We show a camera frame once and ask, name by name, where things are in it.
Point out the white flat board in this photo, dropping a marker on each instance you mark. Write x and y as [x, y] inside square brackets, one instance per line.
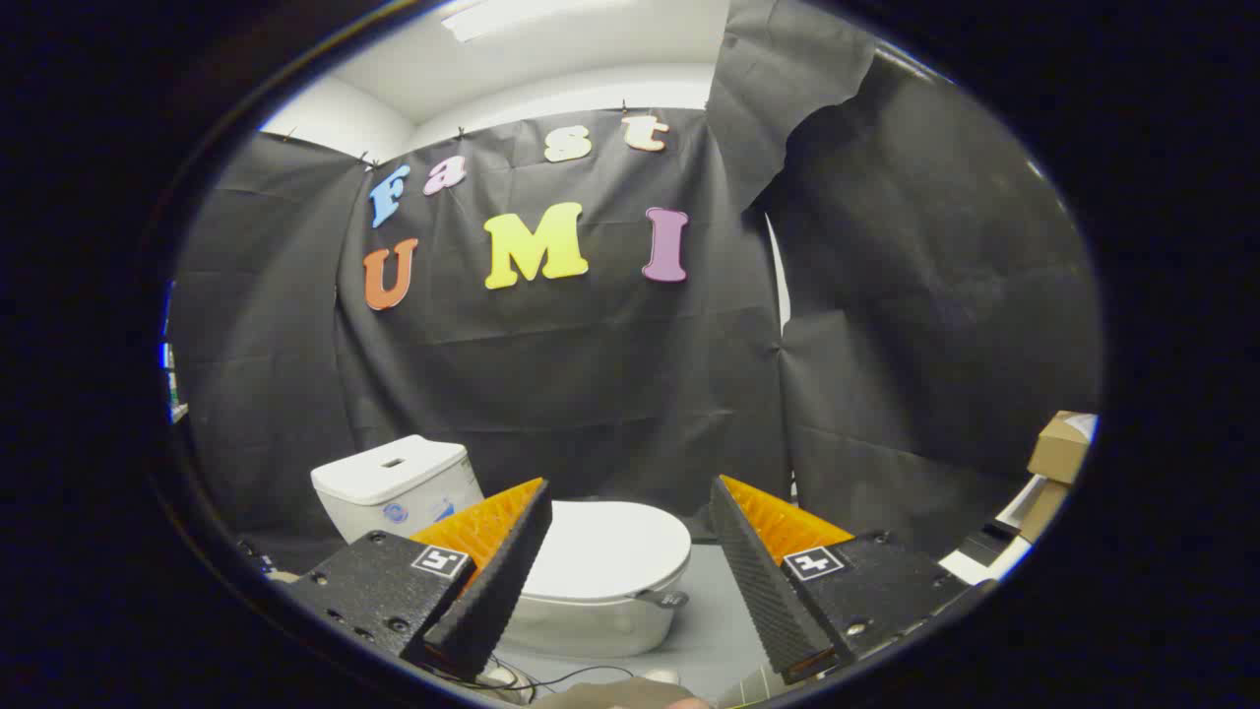
[1014, 507]

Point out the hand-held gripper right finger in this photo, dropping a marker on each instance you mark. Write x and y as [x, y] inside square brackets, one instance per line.
[763, 591]

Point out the black backdrop cloth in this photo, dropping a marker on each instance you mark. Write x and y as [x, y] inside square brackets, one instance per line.
[591, 374]

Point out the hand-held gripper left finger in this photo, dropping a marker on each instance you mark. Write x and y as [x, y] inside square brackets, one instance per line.
[497, 581]

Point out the small cardboard box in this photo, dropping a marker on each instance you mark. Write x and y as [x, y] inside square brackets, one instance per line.
[1058, 448]

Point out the white toilet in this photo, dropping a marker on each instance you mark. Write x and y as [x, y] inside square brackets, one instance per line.
[394, 473]

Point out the white toilet lid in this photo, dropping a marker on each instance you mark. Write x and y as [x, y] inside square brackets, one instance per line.
[610, 547]

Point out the tall cardboard box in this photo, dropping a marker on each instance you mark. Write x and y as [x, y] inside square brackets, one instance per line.
[1041, 510]

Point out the person's beige trouser leg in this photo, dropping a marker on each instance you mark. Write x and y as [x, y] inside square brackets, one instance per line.
[610, 694]

